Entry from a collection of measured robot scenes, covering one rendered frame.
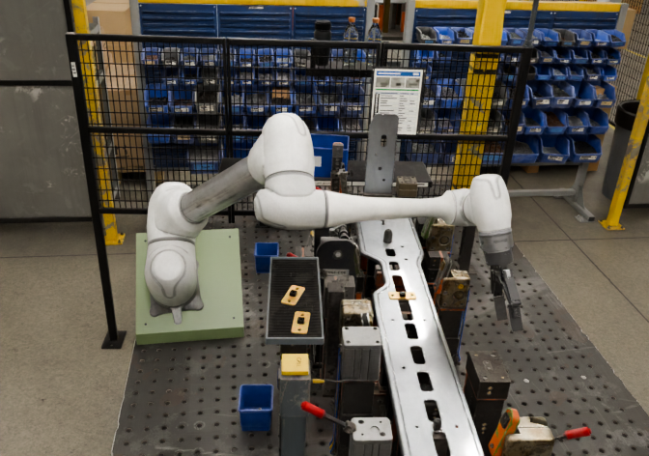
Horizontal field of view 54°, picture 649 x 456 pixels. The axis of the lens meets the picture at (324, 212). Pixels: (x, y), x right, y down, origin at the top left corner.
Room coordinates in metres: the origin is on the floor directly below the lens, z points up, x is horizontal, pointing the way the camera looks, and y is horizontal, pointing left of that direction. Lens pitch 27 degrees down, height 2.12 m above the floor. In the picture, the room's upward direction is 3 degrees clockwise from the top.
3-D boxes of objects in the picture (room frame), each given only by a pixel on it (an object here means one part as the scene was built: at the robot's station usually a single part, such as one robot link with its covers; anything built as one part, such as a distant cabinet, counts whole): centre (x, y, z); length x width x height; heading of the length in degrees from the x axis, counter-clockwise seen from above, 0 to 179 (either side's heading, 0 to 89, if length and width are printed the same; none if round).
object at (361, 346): (1.28, -0.11, 0.90); 0.13 x 0.10 x 0.41; 94
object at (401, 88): (2.65, -0.28, 1.30); 0.23 x 0.02 x 0.31; 94
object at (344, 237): (1.71, -0.04, 0.94); 0.18 x 0.13 x 0.49; 4
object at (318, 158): (2.50, 0.06, 1.10); 0.30 x 0.17 x 0.13; 88
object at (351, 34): (2.72, -0.08, 1.53); 0.06 x 0.06 x 0.20
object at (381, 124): (2.35, -0.22, 1.17); 0.12 x 0.01 x 0.34; 94
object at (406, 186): (2.37, -0.33, 0.88); 0.08 x 0.08 x 0.36; 4
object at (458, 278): (1.69, -0.42, 0.87); 0.12 x 0.09 x 0.35; 94
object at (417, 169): (2.51, 0.01, 1.01); 0.90 x 0.22 x 0.03; 94
